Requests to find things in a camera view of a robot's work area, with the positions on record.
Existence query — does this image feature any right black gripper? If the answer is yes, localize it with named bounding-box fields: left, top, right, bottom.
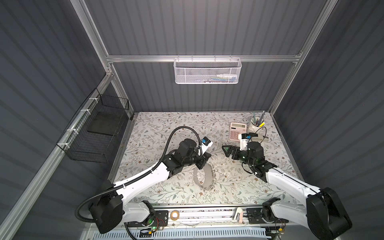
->
left=222, top=144, right=255, bottom=168

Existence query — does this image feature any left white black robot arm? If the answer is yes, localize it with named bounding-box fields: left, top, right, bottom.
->
left=89, top=137, right=213, bottom=234

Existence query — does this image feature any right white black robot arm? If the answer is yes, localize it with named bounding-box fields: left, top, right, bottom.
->
left=222, top=142, right=353, bottom=240

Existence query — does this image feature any pink calculator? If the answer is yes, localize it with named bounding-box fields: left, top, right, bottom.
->
left=229, top=122, right=247, bottom=142

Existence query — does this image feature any black white stapler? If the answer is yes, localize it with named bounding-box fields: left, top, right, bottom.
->
left=250, top=134, right=270, bottom=143

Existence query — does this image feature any white pen cup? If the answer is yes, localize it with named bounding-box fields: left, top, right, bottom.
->
left=247, top=111, right=266, bottom=133

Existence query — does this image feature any tape roll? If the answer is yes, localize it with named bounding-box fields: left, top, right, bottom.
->
left=170, top=210, right=180, bottom=221

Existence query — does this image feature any white pink small device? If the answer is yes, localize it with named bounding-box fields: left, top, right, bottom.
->
left=233, top=207, right=244, bottom=224

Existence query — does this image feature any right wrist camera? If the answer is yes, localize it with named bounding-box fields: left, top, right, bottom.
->
left=238, top=133, right=252, bottom=151

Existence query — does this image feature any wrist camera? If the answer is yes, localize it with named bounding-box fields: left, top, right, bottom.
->
left=199, top=137, right=213, bottom=156
left=238, top=133, right=252, bottom=151

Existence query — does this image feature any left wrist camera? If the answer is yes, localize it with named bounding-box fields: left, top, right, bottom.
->
left=199, top=137, right=213, bottom=156

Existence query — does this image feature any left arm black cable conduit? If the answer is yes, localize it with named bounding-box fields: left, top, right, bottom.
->
left=74, top=125, right=202, bottom=223

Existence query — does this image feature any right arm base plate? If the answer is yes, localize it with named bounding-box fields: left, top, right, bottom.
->
left=246, top=208, right=289, bottom=224

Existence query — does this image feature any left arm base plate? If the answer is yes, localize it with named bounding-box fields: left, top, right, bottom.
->
left=128, top=210, right=169, bottom=228

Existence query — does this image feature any white wire mesh basket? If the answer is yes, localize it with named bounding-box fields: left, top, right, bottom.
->
left=173, top=58, right=242, bottom=85

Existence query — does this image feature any black wire basket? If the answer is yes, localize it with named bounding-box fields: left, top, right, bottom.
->
left=57, top=90, right=130, bottom=164

